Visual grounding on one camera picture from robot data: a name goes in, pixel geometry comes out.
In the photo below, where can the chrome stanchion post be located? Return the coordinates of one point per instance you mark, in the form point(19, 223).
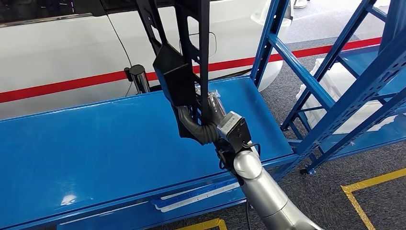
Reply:
point(141, 83)

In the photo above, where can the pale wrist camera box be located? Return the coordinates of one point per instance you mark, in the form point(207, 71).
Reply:
point(234, 130)

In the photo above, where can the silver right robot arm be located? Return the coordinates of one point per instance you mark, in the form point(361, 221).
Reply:
point(263, 190)

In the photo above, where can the blue metal shelf rack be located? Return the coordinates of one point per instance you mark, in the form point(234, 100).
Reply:
point(79, 152)
point(328, 63)

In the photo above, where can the yellow floor tape square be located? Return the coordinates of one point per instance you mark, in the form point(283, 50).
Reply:
point(374, 180)
point(203, 225)

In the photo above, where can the white stacked plastic crates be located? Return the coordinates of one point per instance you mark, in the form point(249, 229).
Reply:
point(330, 81)

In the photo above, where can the red barrier belt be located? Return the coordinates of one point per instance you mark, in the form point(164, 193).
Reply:
point(63, 86)
point(234, 63)

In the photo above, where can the black plastic car part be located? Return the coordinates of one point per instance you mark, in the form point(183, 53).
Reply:
point(173, 73)

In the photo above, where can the white car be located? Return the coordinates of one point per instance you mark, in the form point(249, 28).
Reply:
point(63, 47)

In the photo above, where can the black rack caster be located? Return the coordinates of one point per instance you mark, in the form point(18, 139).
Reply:
point(304, 171)

